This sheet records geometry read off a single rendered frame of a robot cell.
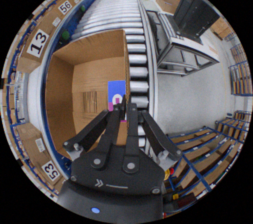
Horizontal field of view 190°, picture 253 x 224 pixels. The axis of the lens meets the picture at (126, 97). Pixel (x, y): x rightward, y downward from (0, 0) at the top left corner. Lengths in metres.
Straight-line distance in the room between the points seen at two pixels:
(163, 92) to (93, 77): 0.97
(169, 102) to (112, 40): 1.08
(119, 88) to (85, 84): 0.16
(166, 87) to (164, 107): 0.28
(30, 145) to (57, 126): 0.27
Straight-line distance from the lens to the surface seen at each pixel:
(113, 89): 0.31
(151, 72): 0.36
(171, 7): 0.80
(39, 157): 0.60
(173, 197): 0.32
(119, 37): 0.26
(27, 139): 0.54
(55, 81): 0.37
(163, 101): 1.17
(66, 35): 0.63
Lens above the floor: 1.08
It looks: 86 degrees down
